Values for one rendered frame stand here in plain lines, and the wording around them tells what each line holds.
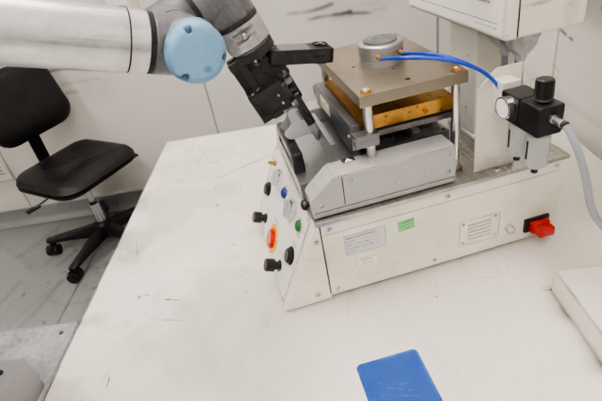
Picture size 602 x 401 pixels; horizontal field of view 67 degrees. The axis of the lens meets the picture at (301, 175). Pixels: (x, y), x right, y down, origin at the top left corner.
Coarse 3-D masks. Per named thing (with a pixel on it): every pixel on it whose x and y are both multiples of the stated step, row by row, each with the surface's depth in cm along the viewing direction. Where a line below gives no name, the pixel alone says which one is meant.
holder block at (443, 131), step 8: (440, 128) 79; (400, 136) 79; (408, 136) 79; (416, 136) 78; (424, 136) 78; (448, 136) 79; (384, 144) 78; (392, 144) 77; (352, 152) 82; (360, 152) 77
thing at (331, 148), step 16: (320, 128) 84; (304, 144) 88; (320, 144) 87; (336, 144) 86; (288, 160) 84; (304, 160) 83; (320, 160) 82; (336, 160) 79; (304, 176) 78; (304, 192) 77
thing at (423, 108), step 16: (336, 96) 84; (416, 96) 77; (432, 96) 76; (448, 96) 75; (352, 112) 76; (384, 112) 74; (400, 112) 74; (416, 112) 75; (432, 112) 76; (448, 112) 77; (384, 128) 75; (400, 128) 76
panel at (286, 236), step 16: (288, 176) 89; (272, 192) 99; (288, 192) 88; (272, 208) 97; (272, 224) 95; (288, 224) 85; (304, 224) 77; (288, 240) 84; (304, 240) 77; (272, 256) 92; (288, 272) 82
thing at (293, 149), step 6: (282, 132) 85; (282, 138) 84; (288, 144) 80; (294, 144) 80; (288, 150) 79; (294, 150) 78; (300, 150) 78; (294, 156) 77; (300, 156) 77; (294, 162) 78; (300, 162) 78; (294, 168) 78; (300, 168) 78
